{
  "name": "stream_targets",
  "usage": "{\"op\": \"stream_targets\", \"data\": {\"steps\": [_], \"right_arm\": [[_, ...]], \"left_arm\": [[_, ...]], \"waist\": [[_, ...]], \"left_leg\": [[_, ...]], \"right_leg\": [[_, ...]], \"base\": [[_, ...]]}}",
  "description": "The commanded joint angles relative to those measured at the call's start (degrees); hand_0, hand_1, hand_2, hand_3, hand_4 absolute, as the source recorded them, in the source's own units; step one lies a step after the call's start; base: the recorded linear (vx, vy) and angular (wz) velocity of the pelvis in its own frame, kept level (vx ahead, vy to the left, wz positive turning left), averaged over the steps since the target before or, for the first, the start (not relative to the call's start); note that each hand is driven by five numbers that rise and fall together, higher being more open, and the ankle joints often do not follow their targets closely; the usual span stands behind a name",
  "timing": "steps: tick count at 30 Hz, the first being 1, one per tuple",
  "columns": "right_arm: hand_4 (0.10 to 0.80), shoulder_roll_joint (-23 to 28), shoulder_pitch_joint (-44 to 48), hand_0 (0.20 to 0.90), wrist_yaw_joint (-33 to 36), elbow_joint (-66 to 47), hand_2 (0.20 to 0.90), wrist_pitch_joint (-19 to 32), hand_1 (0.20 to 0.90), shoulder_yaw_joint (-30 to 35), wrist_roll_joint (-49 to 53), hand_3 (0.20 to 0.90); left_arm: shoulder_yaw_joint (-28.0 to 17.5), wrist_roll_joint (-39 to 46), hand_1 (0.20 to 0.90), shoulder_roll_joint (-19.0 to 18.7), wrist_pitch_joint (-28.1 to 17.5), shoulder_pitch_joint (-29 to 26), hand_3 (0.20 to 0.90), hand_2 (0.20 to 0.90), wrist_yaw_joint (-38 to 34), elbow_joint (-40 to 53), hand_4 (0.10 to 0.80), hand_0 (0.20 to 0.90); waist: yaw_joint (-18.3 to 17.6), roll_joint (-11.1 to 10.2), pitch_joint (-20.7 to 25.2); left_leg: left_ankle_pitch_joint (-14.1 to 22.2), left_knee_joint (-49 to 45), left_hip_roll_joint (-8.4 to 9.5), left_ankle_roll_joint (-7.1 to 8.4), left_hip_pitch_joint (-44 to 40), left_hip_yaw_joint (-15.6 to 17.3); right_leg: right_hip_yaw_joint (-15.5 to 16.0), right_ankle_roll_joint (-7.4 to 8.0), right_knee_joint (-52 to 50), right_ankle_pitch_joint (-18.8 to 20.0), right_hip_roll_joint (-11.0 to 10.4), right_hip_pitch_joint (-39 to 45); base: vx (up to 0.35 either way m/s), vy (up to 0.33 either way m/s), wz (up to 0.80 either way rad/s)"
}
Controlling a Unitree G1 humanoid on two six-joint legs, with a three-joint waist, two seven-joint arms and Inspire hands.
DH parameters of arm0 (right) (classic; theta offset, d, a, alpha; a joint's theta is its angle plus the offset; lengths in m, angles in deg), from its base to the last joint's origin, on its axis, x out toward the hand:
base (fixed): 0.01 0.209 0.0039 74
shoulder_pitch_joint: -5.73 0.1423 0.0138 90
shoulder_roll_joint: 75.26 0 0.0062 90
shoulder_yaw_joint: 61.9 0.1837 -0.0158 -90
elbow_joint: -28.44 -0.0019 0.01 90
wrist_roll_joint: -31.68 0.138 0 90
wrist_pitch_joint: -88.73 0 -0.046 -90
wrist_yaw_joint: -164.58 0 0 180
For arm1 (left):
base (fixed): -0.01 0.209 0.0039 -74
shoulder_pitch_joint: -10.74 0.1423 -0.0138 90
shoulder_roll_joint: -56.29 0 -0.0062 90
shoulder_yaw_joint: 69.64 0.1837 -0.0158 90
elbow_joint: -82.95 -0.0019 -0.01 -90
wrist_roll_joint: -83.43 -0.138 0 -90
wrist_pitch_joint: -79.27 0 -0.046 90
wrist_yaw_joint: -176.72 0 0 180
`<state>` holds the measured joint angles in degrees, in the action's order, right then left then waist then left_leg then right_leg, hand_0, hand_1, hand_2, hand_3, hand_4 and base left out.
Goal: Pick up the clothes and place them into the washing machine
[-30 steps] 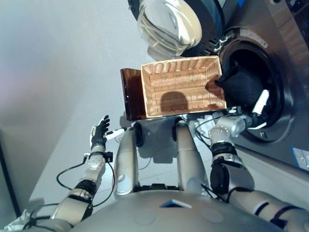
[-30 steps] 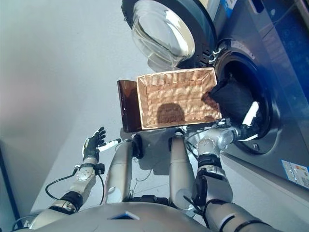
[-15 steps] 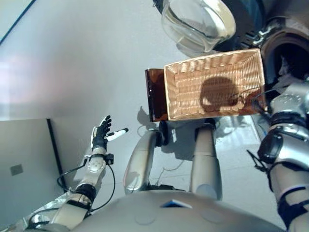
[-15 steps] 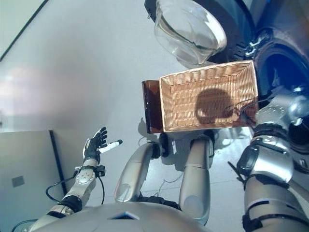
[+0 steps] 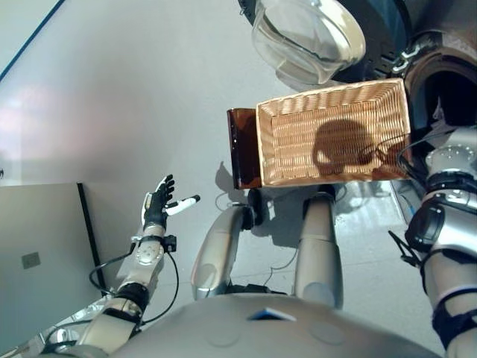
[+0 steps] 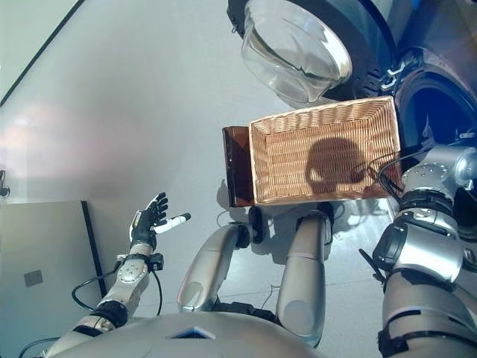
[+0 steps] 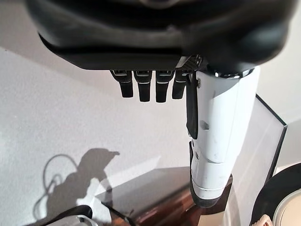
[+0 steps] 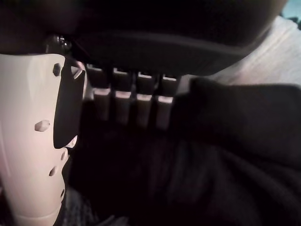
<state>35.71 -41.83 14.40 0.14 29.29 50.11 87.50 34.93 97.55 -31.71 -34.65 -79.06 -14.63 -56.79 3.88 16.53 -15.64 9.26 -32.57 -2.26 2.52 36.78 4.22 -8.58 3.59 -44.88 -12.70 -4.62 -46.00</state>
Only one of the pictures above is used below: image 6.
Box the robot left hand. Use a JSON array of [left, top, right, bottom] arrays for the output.
[[129, 192, 192, 249]]

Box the grey front-load washing machine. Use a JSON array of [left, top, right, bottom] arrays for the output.
[[383, 0, 477, 240]]

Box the grey board black edge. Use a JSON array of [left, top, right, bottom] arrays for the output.
[[0, 200, 107, 326]]

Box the dark brown wooden stool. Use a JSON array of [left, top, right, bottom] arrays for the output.
[[222, 125, 259, 209]]

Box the robot grey torso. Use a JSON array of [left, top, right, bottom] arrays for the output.
[[55, 313, 329, 358]]

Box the brown wicker laundry basket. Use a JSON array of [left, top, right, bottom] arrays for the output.
[[248, 95, 405, 207]]

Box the robot right leg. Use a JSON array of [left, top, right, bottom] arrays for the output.
[[276, 203, 335, 348]]

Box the round glass washer door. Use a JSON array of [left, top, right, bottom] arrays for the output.
[[226, 0, 398, 106]]

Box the thin white floor cable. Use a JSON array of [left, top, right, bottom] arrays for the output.
[[215, 210, 240, 227]]

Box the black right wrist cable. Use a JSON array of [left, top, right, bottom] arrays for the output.
[[350, 147, 437, 195]]

